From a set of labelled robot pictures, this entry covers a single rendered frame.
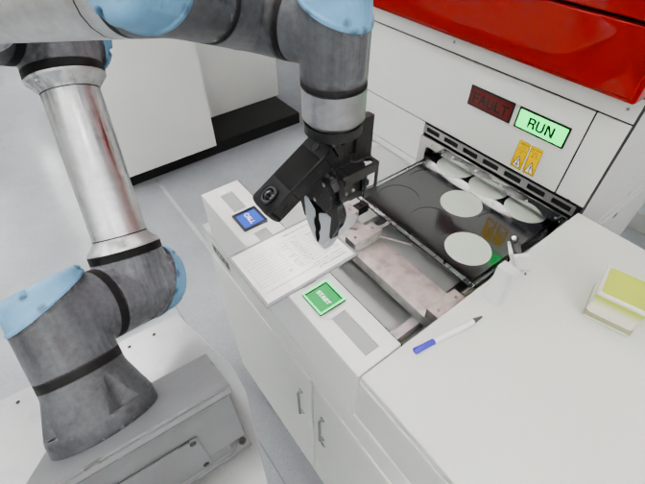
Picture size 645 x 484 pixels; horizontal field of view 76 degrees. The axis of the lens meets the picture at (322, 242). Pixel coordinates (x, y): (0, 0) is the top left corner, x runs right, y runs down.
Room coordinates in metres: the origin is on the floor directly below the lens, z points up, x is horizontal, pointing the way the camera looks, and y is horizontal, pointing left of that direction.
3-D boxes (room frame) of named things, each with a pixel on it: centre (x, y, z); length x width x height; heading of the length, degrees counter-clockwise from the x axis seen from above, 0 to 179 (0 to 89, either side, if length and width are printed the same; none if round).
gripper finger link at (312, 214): (0.46, -0.01, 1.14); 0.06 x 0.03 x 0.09; 127
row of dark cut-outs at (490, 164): (0.85, -0.42, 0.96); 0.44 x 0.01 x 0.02; 37
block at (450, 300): (0.46, -0.24, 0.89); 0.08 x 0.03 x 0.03; 127
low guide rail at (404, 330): (0.55, -0.30, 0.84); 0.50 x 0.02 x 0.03; 127
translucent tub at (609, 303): (0.40, -0.49, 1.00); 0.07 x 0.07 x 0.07; 52
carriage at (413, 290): (0.59, -0.14, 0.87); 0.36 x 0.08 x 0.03; 37
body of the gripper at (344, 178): (0.45, -0.02, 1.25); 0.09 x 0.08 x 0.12; 127
